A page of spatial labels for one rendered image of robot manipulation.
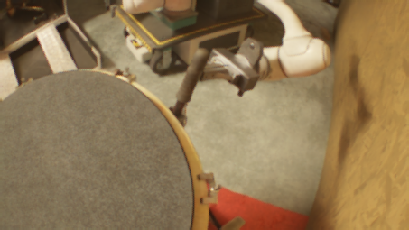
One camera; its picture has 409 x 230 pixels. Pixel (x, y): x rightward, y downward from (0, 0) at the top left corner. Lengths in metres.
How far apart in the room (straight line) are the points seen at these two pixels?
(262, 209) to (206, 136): 0.53
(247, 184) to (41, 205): 1.14
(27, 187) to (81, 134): 0.20
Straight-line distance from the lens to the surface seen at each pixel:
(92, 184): 0.54
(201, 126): 1.60
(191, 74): 0.63
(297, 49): 0.79
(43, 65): 2.22
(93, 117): 0.63
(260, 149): 1.58
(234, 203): 1.40
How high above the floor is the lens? 1.28
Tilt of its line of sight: 51 degrees down
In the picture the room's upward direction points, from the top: 10 degrees clockwise
